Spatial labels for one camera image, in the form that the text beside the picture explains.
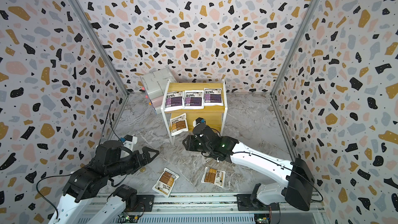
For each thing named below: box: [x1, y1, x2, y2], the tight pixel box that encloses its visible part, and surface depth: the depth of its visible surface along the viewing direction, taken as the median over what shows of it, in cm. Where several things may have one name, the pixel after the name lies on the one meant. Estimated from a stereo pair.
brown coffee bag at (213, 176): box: [200, 166, 226, 188], surface depth 82 cm
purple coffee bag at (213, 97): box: [203, 87, 224, 107], surface depth 74 cm
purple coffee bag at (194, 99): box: [182, 90, 205, 110], surface depth 73 cm
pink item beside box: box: [150, 95, 164, 108], surface depth 100 cm
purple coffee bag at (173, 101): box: [163, 91, 185, 112], surface depth 72 cm
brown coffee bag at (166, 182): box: [151, 167, 180, 198], surface depth 80 cm
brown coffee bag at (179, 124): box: [169, 112, 189, 137], surface depth 83 cm
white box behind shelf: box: [139, 65, 178, 115], surface depth 100 cm
